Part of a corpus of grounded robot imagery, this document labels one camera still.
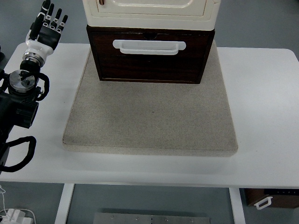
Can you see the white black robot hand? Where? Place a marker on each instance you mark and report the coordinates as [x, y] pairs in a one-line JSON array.
[[42, 40]]

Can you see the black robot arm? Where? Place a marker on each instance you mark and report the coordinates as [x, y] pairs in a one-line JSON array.
[[22, 89]]

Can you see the cream upper cabinet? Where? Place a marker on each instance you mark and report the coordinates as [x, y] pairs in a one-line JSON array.
[[153, 14]]

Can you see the beige stone slab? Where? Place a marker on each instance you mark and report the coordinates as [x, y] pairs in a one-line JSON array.
[[152, 118]]

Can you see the white table leg left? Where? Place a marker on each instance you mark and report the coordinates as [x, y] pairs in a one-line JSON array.
[[64, 204]]

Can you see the white table leg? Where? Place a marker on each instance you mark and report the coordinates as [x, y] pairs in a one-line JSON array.
[[237, 208], [64, 204]]

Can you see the white power adapter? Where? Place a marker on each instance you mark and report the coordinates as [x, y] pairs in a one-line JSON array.
[[15, 216]]

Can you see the grey metal plate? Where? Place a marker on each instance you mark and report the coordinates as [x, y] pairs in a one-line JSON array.
[[118, 218]]

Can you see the white table leg right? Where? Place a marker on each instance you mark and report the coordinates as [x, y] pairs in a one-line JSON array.
[[237, 208]]

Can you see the white drawer handle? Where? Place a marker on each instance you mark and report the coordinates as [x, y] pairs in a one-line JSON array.
[[141, 47]]

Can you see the brown box with white handle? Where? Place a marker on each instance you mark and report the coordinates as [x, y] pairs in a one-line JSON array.
[[279, 198]]

